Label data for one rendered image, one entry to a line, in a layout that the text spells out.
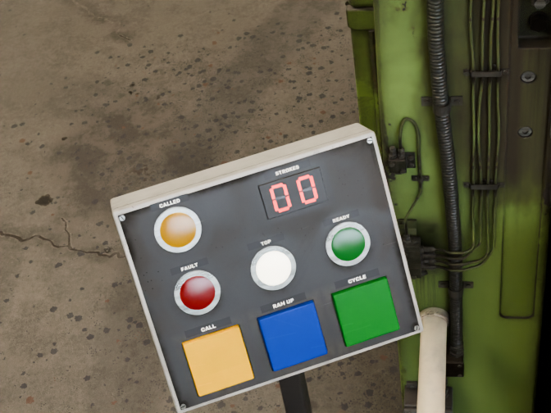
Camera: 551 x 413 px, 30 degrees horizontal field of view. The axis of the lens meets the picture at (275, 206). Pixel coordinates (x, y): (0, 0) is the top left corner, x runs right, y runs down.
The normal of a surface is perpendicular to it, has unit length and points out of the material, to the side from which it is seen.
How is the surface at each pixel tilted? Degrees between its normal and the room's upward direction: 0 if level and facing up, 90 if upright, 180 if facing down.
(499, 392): 90
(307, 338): 60
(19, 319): 0
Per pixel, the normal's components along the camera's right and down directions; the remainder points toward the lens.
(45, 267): -0.13, -0.69
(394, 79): -0.13, 0.72
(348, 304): 0.19, 0.21
